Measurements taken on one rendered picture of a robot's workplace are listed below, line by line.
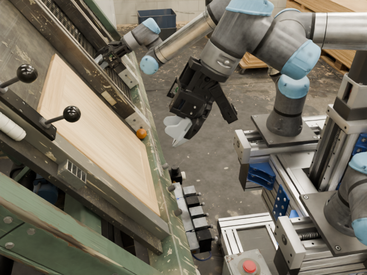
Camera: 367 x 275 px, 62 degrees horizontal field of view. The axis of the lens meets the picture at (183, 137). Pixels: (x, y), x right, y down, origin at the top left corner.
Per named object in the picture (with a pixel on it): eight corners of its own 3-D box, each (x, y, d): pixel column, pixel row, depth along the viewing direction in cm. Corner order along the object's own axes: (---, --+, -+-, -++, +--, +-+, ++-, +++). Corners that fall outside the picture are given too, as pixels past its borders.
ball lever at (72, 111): (43, 135, 73) (80, 124, 66) (30, 125, 71) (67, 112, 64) (51, 123, 76) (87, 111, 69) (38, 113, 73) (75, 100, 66)
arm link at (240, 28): (281, 9, 52) (238, -18, 52) (245, 65, 57) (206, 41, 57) (278, 6, 59) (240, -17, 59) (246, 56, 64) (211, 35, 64)
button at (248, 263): (257, 274, 92) (258, 270, 91) (245, 276, 91) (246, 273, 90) (252, 262, 95) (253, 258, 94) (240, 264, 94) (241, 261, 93)
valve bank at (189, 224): (220, 273, 129) (225, 239, 115) (188, 280, 126) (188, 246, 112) (191, 188, 168) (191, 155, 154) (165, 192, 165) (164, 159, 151)
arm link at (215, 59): (236, 49, 65) (247, 65, 58) (224, 67, 67) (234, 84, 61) (205, 34, 62) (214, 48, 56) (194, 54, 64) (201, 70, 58)
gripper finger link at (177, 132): (155, 139, 71) (173, 108, 67) (178, 147, 74) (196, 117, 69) (156, 148, 69) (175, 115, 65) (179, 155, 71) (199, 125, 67)
